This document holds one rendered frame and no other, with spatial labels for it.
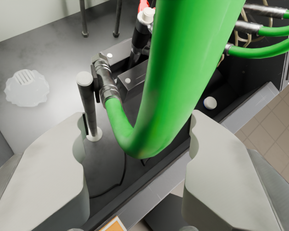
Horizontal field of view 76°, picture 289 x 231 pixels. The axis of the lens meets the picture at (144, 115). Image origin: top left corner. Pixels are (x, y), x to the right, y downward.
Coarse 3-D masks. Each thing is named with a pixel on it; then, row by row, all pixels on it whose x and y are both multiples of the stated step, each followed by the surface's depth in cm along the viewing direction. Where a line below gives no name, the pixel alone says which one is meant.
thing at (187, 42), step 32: (160, 0) 3; (192, 0) 3; (224, 0) 2; (160, 32) 3; (192, 32) 3; (224, 32) 3; (160, 64) 3; (192, 64) 3; (160, 96) 4; (192, 96) 4; (128, 128) 12; (160, 128) 5
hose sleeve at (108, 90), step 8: (96, 64) 21; (104, 64) 21; (96, 72) 20; (104, 72) 20; (104, 80) 19; (112, 80) 19; (104, 88) 18; (112, 88) 17; (104, 96) 17; (112, 96) 17; (104, 104) 17
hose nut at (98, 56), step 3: (96, 54) 23; (99, 54) 23; (93, 57) 23; (96, 57) 22; (99, 57) 22; (102, 57) 23; (105, 57) 23; (93, 60) 22; (96, 60) 22; (105, 60) 22; (93, 63) 22
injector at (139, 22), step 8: (136, 24) 29; (144, 24) 27; (152, 24) 28; (136, 32) 30; (144, 32) 29; (136, 40) 31; (144, 40) 31; (136, 48) 33; (144, 48) 32; (136, 56) 36; (128, 64) 40; (136, 64) 39
